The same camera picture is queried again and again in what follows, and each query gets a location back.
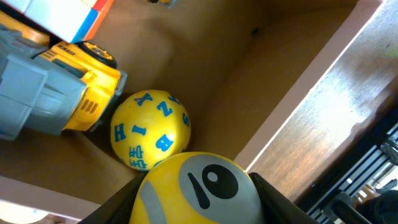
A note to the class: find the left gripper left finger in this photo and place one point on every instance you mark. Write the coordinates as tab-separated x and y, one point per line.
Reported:
118	209

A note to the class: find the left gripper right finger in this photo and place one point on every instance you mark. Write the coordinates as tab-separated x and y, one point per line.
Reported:
276	207

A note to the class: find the yellow ball with eye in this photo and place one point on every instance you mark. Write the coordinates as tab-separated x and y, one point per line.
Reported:
197	187

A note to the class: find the yellow grey dump truck toy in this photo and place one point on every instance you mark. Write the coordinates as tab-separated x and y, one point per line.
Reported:
51	88

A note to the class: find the white cardboard box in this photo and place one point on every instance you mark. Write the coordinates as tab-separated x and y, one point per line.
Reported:
241	69

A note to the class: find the yellow ball blue letters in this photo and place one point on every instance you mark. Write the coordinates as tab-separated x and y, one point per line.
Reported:
148	127

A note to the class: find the multicolour puzzle cube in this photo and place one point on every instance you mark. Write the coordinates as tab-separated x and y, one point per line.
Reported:
71	20

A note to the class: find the black aluminium frame rail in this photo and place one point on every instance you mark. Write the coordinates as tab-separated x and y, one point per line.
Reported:
331	198

